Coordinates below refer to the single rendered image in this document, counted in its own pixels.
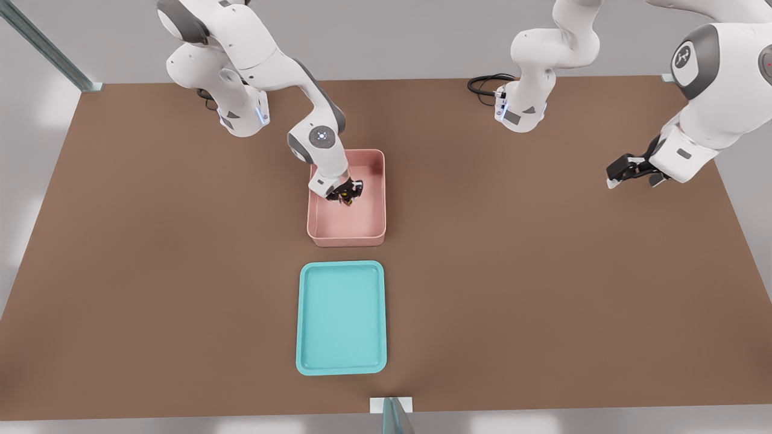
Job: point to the small yellow black button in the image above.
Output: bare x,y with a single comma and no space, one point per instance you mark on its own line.
348,199

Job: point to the pink plastic box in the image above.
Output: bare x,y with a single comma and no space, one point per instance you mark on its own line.
356,223

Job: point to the pale blue-green tray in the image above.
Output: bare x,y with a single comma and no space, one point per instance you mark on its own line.
341,317

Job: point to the silver frame post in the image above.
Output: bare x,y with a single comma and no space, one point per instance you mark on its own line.
395,415
667,78
48,48

